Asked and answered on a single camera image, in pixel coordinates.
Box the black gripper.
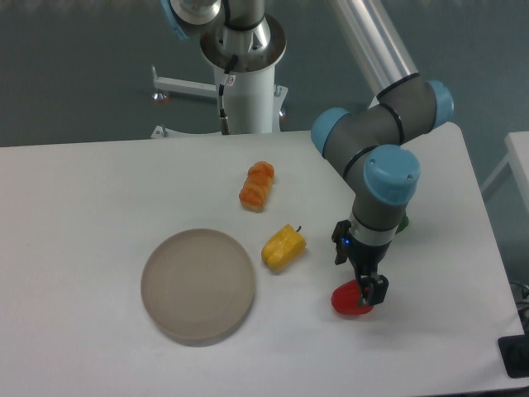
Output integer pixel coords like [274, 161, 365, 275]
[331, 220, 391, 306]

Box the red bell pepper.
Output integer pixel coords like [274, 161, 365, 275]
[331, 280, 373, 316]

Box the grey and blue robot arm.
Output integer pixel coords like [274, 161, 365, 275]
[161, 1, 454, 315]

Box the green bell pepper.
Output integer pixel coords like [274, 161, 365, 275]
[396, 212, 409, 234]

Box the yellow bell pepper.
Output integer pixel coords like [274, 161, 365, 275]
[260, 224, 307, 272]

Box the orange bell pepper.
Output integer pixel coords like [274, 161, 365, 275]
[239, 161, 274, 212]

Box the round beige plate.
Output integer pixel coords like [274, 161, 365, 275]
[141, 228, 256, 347]

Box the black device at table edge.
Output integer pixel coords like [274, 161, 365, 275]
[498, 334, 528, 379]

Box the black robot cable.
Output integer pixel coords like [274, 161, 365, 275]
[217, 54, 239, 136]

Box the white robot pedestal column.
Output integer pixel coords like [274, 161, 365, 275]
[200, 14, 288, 135]

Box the white pedestal base frame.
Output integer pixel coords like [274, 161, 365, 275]
[151, 66, 288, 136]

